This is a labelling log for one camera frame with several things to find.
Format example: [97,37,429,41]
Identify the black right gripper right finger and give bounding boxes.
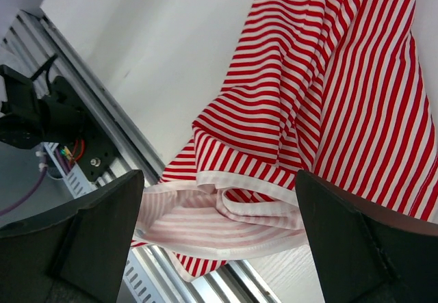
[296,170,437,302]

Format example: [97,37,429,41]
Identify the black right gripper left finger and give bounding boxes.
[1,170,144,302]

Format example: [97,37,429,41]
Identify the red striped tank top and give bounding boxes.
[131,0,437,282]

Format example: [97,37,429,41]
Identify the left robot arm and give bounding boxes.
[1,54,86,150]

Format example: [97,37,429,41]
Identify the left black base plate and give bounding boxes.
[51,75,119,182]

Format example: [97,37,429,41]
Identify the aluminium mounting rail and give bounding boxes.
[1,10,279,302]

